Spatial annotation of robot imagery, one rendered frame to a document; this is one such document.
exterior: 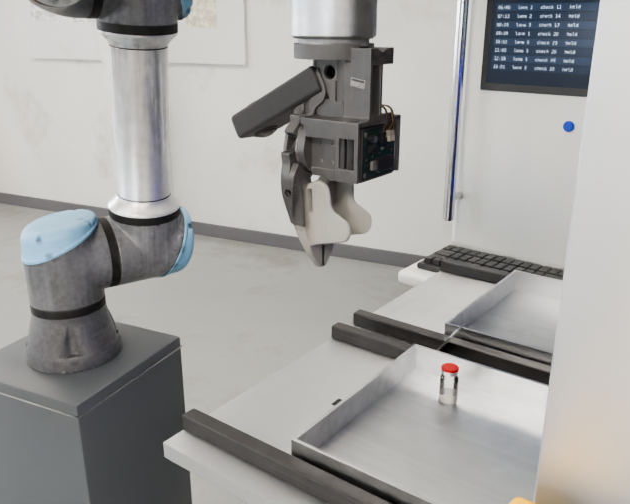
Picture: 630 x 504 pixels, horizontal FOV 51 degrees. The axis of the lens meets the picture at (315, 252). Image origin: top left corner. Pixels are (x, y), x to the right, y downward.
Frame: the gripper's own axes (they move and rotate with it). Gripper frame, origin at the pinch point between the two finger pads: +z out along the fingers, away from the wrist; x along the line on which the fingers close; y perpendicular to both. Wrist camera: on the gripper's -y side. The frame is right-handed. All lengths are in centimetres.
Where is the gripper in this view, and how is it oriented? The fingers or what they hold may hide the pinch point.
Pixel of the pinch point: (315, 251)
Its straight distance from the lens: 66.3
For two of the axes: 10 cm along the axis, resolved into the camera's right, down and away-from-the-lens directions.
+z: 0.0, 9.4, 3.3
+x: 6.0, -2.6, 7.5
